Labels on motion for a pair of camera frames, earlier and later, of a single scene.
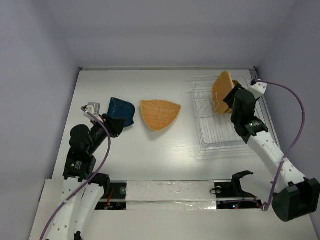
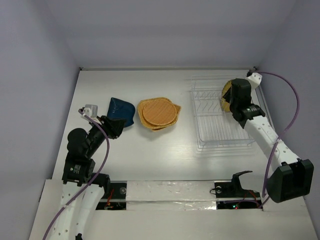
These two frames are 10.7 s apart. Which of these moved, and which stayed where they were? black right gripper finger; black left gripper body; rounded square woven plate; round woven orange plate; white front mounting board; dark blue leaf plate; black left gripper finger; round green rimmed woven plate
Moved: round woven orange plate; round green rimmed woven plate; rounded square woven plate
Stayed: black left gripper finger; dark blue leaf plate; white front mounting board; black right gripper finger; black left gripper body
